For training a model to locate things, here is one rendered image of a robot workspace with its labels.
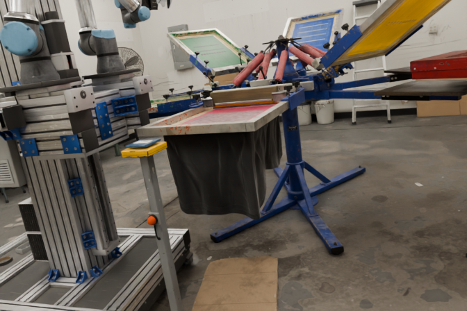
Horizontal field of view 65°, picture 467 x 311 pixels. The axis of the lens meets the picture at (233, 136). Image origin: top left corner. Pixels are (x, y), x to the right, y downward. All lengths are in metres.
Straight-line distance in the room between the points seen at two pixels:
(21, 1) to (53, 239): 1.21
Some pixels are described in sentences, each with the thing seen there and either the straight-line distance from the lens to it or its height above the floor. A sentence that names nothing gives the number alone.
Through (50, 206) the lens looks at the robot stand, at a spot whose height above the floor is 0.64.
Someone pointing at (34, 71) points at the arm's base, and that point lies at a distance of 1.69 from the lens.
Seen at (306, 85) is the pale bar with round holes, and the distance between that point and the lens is 2.19.
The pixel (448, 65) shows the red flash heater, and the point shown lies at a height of 1.07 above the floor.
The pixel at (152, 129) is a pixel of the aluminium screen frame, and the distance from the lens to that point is 1.68.
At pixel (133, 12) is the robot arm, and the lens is 2.26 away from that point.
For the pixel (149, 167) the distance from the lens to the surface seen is 1.50.
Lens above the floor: 1.25
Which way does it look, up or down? 12 degrees down
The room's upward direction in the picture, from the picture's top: 8 degrees counter-clockwise
